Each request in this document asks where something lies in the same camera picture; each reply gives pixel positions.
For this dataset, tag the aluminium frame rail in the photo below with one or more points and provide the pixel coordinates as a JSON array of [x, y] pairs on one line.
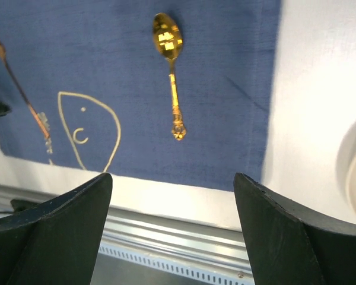
[[170, 235]]

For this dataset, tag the blue cloth placemat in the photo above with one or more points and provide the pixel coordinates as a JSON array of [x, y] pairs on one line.
[[92, 67]]

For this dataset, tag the copper spoon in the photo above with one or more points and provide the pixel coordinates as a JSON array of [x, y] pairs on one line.
[[169, 43]]

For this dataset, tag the copper fork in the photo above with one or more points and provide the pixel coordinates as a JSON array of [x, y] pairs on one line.
[[40, 118]]

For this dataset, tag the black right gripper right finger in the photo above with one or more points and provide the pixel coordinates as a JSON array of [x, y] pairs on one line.
[[289, 243]]

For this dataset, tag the slotted cable duct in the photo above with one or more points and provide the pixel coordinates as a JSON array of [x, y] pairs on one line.
[[174, 267]]

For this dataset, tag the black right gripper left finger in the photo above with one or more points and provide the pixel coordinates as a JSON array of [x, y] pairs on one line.
[[57, 241]]

